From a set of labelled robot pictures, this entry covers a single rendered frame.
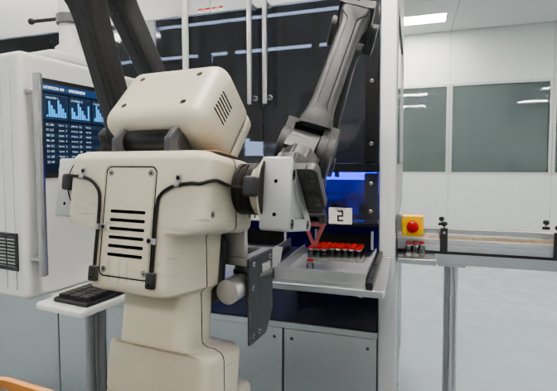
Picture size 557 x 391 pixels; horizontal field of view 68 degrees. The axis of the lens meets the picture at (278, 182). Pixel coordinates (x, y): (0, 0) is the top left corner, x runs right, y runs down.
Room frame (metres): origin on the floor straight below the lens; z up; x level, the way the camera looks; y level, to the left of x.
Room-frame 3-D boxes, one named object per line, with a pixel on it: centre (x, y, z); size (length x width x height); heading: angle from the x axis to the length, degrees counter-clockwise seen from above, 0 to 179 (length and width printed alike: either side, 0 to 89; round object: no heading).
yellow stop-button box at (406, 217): (1.44, -0.47, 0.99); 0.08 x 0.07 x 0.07; 162
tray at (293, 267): (1.31, -0.16, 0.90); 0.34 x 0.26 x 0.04; 161
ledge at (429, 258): (1.48, -0.50, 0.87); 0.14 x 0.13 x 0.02; 162
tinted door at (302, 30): (1.53, -0.15, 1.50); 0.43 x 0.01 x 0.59; 72
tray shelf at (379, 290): (1.39, -0.01, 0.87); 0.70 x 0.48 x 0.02; 72
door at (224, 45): (1.67, 0.28, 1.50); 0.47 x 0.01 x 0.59; 72
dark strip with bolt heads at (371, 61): (1.46, -0.33, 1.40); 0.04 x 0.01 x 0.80; 72
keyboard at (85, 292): (1.37, 0.53, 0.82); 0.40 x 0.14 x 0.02; 156
